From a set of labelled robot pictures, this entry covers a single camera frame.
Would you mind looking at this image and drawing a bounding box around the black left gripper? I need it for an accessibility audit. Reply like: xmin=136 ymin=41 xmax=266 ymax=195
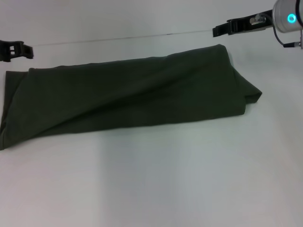
xmin=0 ymin=39 xmax=35 ymax=63

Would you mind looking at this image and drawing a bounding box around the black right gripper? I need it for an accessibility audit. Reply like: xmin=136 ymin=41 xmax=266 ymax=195
xmin=212 ymin=9 xmax=276 ymax=38

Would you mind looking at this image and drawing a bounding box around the dark green FREE t-shirt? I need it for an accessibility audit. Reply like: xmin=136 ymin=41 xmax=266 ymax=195
xmin=0 ymin=44 xmax=263 ymax=151

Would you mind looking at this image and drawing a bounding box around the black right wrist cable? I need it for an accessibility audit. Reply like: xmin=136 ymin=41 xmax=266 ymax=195
xmin=272 ymin=23 xmax=287 ymax=46

